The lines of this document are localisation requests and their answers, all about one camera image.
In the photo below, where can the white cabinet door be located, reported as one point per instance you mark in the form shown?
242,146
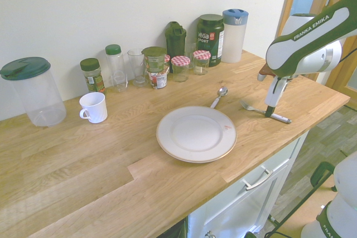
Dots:
240,213

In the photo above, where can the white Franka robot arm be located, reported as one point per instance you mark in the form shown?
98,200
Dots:
306,40

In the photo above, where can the green yogurt cup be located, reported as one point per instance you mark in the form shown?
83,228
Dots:
154,62

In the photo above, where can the coffee jar with green lid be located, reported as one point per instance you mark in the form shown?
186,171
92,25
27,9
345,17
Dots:
93,79

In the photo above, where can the black shaker bottle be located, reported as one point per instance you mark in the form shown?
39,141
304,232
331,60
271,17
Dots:
175,40

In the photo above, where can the black dishwasher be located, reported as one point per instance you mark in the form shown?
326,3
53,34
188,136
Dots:
178,229

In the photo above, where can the clear pitcher with blue lid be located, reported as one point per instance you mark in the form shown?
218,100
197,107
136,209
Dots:
234,43

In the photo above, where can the glass jar red checked lid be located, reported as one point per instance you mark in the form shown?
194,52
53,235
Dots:
167,59
201,65
180,70

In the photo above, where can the silver cabinet knob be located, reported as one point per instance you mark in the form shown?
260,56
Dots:
209,234

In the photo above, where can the white plate with gold rim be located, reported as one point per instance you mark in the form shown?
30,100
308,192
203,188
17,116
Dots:
195,135

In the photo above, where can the clear bottle with green cap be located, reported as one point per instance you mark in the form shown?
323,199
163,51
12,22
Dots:
115,68

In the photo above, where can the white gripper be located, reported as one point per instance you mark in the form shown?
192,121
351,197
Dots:
276,93

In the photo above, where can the white drawer front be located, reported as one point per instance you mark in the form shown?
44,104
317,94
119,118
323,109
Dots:
279,162

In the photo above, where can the white mug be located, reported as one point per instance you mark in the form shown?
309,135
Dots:
96,108

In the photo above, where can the black protein powder tub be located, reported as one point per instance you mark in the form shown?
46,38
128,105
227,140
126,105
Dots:
212,40

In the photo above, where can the clear glass tumbler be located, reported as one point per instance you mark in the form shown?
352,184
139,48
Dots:
191,51

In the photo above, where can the clear container with green lid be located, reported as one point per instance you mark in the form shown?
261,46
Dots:
39,98

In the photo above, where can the tall footed clear glass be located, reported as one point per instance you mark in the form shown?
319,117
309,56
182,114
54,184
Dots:
137,65

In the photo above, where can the white yogurt cup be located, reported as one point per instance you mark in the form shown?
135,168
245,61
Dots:
158,80

